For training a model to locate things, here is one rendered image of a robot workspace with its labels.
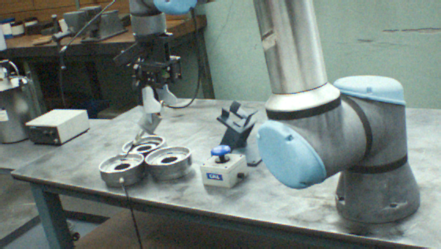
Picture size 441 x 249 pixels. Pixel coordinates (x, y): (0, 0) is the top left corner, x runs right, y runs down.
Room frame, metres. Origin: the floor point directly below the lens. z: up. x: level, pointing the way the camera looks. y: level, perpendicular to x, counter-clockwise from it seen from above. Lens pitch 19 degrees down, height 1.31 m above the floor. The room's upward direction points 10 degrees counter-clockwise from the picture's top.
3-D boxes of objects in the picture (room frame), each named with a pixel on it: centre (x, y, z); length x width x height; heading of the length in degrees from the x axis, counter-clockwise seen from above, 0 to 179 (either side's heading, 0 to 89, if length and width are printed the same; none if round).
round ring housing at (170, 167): (1.21, 0.12, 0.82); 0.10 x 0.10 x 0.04
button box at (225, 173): (1.11, 0.00, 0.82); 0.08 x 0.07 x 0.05; 52
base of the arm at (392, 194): (0.90, -0.25, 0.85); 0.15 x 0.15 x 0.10
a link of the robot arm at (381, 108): (0.90, -0.25, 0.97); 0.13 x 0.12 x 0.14; 120
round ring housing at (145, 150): (1.32, 0.19, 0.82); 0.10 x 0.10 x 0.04
